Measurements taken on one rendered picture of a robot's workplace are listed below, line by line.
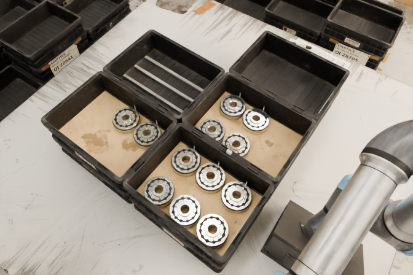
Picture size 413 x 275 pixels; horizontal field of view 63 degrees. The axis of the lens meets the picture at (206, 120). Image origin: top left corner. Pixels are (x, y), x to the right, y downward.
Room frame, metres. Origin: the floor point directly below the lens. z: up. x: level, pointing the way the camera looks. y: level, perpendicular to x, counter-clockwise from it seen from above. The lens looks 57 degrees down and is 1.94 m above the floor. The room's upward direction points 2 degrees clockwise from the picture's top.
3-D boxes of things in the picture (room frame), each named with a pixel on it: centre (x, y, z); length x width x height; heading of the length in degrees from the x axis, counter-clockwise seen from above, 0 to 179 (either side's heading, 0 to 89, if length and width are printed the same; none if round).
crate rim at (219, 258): (0.42, 0.02, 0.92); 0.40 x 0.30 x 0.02; 55
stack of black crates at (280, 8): (1.86, -0.60, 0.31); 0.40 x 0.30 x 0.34; 59
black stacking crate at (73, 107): (0.64, 0.35, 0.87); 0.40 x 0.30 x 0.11; 55
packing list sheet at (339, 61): (1.18, -0.52, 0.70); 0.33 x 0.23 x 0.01; 59
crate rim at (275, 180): (0.66, -0.15, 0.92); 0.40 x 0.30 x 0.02; 55
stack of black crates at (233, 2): (2.07, -0.26, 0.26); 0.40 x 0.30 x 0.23; 59
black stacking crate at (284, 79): (0.91, -0.32, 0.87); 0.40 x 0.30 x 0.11; 55
